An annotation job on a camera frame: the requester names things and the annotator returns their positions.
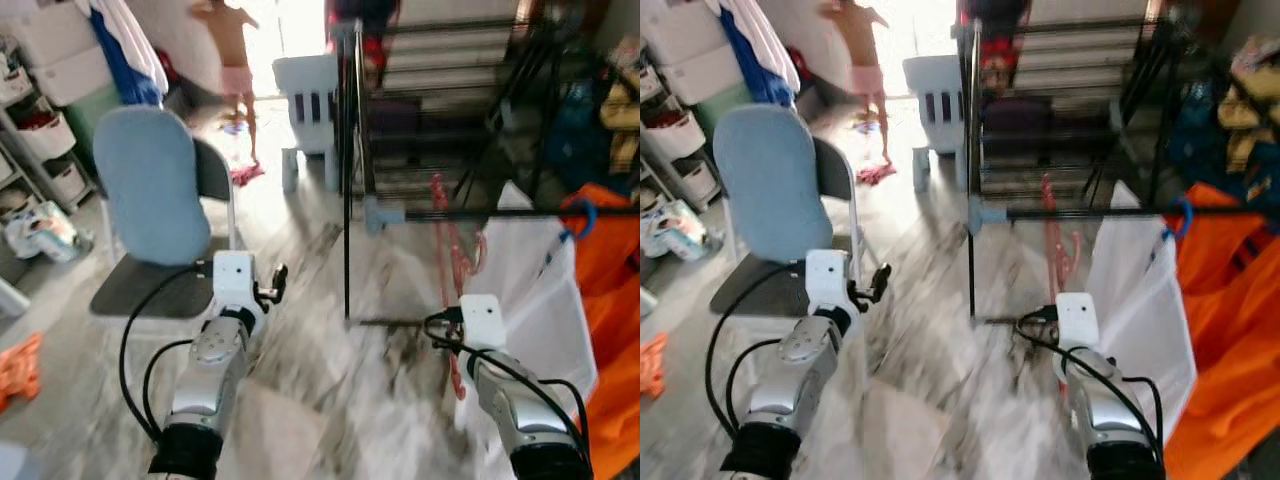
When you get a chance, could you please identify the orange floor cloth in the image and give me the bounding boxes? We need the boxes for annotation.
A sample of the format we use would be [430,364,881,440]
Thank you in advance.
[640,332,669,401]
[0,332,46,413]

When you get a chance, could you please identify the short black left arm cable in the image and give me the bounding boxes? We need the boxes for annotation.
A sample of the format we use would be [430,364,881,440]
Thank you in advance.
[140,338,199,439]
[728,338,789,439]

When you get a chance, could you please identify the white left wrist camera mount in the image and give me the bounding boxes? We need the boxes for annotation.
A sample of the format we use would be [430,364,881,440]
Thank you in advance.
[805,250,854,311]
[212,252,259,311]

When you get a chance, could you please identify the light blue cushion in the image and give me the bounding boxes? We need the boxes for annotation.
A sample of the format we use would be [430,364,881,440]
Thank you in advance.
[713,103,834,266]
[92,105,213,266]

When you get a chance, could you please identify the white plastic child chair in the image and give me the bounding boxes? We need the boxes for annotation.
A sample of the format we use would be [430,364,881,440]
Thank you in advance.
[902,55,971,191]
[272,52,346,193]

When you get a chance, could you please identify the pink plastic hanger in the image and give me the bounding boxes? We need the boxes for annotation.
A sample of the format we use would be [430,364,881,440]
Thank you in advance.
[428,172,491,401]
[1038,172,1083,301]

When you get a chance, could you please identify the black metal drying rack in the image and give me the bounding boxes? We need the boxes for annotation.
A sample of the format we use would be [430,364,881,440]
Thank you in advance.
[955,15,1280,326]
[328,15,641,329]

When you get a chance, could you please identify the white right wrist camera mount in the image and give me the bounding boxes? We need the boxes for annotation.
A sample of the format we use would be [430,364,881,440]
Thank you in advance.
[1055,292,1101,351]
[460,295,508,351]

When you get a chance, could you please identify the white hanging towel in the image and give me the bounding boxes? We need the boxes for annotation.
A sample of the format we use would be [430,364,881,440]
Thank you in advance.
[75,0,171,96]
[700,0,801,96]

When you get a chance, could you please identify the mint green bin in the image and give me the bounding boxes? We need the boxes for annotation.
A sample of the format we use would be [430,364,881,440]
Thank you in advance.
[62,85,131,161]
[695,85,761,141]

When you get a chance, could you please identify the blue plastic hanger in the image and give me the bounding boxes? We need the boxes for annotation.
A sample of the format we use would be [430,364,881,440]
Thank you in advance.
[1160,198,1196,243]
[565,198,601,243]

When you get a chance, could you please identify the white shelving with bins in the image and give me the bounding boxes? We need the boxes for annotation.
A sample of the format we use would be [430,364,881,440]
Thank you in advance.
[640,60,726,231]
[0,30,96,231]

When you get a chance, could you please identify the blue storage bag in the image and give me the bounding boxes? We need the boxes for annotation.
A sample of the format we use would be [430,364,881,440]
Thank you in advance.
[1165,80,1236,191]
[545,80,611,196]

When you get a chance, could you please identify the white shirt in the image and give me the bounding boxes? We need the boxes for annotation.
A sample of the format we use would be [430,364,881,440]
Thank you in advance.
[1085,180,1198,446]
[455,180,601,441]

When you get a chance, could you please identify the shirtless child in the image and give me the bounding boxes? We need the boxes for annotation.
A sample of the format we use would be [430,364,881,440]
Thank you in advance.
[188,0,263,186]
[815,0,894,171]

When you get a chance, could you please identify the printed wipes pack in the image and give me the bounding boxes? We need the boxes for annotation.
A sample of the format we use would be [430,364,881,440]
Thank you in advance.
[3,200,81,263]
[640,200,709,261]

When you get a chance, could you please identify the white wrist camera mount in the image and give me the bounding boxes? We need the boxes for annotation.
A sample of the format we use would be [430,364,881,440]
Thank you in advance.
[212,252,259,311]
[460,295,508,351]
[1055,292,1101,351]
[805,250,854,311]

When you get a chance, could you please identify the blue hanging towel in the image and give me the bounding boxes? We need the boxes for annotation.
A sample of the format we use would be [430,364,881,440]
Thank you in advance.
[90,10,163,109]
[718,10,796,109]

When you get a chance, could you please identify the mustard yellow garment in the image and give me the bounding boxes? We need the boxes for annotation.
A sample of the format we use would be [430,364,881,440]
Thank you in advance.
[1215,60,1280,171]
[598,80,641,171]

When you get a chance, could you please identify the grey folding chair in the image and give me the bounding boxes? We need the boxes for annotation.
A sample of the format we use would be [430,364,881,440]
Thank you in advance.
[708,135,866,321]
[88,135,241,321]

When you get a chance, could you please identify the orange shirt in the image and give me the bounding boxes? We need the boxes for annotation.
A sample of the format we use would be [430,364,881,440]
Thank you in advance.
[560,183,641,480]
[1160,183,1280,480]

